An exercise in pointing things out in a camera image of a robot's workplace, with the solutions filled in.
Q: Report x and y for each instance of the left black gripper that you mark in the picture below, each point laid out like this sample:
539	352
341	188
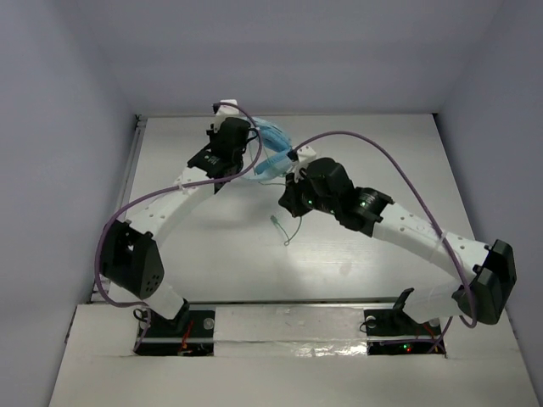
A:
237	138

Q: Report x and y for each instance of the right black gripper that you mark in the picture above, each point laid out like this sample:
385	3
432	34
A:
290	197

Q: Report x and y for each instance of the light blue headphones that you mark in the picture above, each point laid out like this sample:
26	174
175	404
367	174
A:
279	142

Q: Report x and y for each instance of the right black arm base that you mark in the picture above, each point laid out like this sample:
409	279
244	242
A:
392	332

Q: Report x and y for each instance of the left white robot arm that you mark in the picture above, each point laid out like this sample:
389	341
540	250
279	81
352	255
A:
129	253

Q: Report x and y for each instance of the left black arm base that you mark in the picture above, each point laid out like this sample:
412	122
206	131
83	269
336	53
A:
189	334

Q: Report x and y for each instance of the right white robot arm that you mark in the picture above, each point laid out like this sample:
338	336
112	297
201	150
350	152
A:
483	274

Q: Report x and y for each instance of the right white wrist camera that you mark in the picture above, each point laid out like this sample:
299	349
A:
301	157

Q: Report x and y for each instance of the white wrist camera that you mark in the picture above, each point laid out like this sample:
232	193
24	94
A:
301	157
226	108

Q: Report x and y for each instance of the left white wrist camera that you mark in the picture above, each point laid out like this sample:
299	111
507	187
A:
226	108

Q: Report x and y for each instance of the silver taped mounting rail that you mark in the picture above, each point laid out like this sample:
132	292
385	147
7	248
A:
291	330

